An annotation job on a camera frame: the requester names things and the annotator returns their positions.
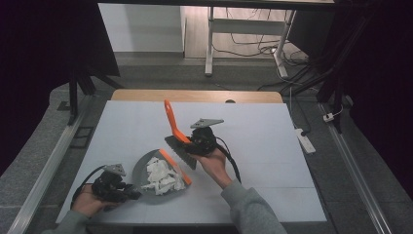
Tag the grey dustpan with orange edge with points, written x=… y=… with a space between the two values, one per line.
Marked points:
x=142 y=175

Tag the white desk frame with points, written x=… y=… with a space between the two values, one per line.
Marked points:
x=246 y=26

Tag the small white plug adapter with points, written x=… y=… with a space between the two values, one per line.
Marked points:
x=328 y=117

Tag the black floor plate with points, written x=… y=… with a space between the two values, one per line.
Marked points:
x=82 y=137

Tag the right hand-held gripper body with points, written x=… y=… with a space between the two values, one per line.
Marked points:
x=206 y=138

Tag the black metal stand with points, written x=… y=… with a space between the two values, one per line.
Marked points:
x=78 y=87
x=337 y=74

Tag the person's right hand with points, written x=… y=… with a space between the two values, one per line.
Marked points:
x=214 y=165

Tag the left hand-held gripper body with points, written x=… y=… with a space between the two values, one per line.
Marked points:
x=110 y=187

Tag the wooden table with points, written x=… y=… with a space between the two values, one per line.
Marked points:
x=195 y=96

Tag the aluminium rail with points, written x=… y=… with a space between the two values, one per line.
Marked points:
x=357 y=175
x=45 y=169

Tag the person's left hand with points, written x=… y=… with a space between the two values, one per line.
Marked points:
x=86 y=203

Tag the white wall panel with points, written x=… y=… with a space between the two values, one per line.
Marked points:
x=141 y=27

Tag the white tissue pile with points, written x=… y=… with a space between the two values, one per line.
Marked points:
x=162 y=177

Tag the white power strip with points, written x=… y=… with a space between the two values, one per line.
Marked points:
x=305 y=140

